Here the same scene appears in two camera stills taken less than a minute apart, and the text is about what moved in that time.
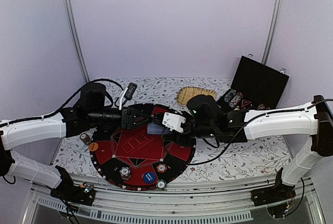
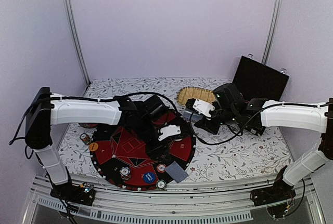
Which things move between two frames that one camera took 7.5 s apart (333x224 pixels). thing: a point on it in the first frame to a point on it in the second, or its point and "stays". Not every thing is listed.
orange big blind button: x=93 y=146 stays
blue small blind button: x=149 y=177 stays
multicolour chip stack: x=85 y=139 stays
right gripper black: x=186 y=142 to x=205 y=124
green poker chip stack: x=161 y=184 stays
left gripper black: x=128 y=118 to x=158 y=151
